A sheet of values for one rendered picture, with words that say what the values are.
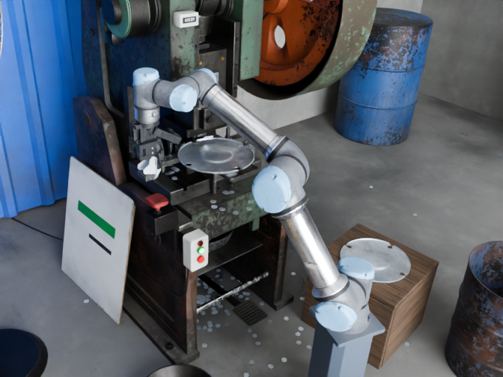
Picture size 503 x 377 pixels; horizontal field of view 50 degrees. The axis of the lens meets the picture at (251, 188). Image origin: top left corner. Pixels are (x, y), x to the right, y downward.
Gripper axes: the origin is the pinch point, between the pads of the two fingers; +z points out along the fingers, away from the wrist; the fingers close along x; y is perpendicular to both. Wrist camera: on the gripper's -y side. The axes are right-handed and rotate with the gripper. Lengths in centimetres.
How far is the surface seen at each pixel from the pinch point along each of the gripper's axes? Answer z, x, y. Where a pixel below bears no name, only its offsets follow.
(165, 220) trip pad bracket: 17.0, 2.9, -1.6
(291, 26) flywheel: -37, -14, -69
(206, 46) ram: -33, -20, -34
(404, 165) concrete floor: 84, -46, -224
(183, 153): 7.1, -19.2, -23.2
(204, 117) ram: -9.1, -12.4, -28.2
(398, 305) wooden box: 52, 57, -70
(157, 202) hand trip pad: 9.4, 2.0, 0.8
